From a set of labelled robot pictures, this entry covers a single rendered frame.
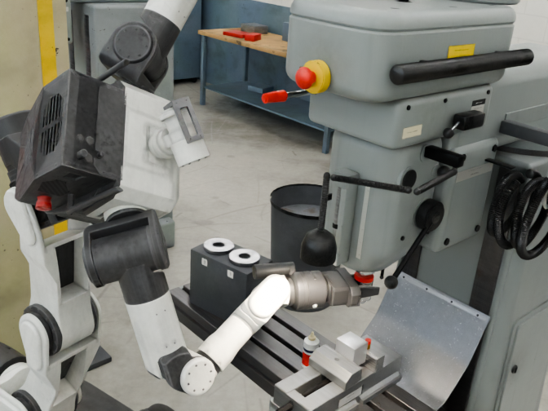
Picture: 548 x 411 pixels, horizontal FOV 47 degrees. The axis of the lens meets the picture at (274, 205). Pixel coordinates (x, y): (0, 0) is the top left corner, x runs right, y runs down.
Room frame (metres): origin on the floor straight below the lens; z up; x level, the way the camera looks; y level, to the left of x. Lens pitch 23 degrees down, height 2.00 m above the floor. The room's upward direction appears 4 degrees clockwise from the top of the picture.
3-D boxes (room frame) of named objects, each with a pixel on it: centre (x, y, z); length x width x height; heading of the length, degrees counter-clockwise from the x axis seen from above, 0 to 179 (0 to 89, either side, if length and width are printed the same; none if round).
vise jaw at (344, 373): (1.29, -0.18, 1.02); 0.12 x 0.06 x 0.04; 44
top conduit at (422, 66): (1.24, -0.35, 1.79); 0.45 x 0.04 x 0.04; 133
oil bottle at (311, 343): (1.40, -0.13, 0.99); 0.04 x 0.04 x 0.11
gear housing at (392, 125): (1.35, -0.26, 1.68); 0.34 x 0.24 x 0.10; 133
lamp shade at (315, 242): (1.13, -0.10, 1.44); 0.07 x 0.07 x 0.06
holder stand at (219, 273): (1.65, 0.11, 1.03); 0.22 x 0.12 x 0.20; 54
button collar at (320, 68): (1.17, -0.06, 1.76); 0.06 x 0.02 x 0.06; 43
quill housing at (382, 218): (1.33, -0.23, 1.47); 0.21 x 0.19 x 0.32; 43
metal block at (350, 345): (1.33, -0.22, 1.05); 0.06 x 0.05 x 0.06; 44
